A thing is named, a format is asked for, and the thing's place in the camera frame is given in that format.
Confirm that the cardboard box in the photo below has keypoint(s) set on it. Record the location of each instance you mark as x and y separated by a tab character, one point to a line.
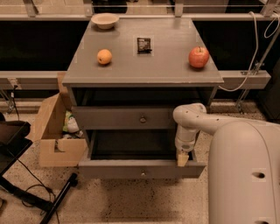
47	129

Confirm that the beige bowl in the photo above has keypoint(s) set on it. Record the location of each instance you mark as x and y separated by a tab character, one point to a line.
105	21

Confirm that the black snack packet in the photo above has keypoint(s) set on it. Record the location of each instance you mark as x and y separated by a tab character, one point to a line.
144	45

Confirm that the grey top drawer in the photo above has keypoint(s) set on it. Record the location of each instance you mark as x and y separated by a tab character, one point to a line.
124	118

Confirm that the grey drawer cabinet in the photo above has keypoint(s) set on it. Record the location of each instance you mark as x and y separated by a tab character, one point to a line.
162	78

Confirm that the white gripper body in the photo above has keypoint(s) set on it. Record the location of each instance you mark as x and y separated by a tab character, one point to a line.
185	145

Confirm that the red apple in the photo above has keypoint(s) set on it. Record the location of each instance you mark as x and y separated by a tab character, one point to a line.
198	57

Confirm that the orange fruit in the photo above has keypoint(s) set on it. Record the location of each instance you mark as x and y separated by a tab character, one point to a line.
104	56

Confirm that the wall power outlet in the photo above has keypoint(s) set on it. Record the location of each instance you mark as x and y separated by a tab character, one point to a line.
14	83

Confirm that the white green plush toy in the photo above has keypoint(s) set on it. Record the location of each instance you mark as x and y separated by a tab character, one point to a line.
70	125

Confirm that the metal railing frame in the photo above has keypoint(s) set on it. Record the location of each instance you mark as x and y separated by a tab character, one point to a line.
242	37

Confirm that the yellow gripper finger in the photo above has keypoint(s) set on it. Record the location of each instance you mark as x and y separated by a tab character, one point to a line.
182	159

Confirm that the grey drawer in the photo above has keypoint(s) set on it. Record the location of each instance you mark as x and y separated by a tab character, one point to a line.
136	154
124	118

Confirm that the black stand with legs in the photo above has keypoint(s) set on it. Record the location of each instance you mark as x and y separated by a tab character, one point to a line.
13	144

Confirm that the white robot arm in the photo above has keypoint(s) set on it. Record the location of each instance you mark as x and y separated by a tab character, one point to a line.
243	164

